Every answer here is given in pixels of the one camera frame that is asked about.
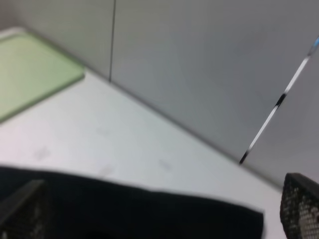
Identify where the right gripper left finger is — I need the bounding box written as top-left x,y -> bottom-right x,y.
0,180 -> 49,239

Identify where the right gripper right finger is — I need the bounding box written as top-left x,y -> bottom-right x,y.
280,173 -> 319,239

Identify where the black short sleeve shirt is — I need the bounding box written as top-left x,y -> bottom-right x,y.
0,167 -> 264,239

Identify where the light green plastic tray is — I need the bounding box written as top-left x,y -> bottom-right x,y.
0,33 -> 85,122

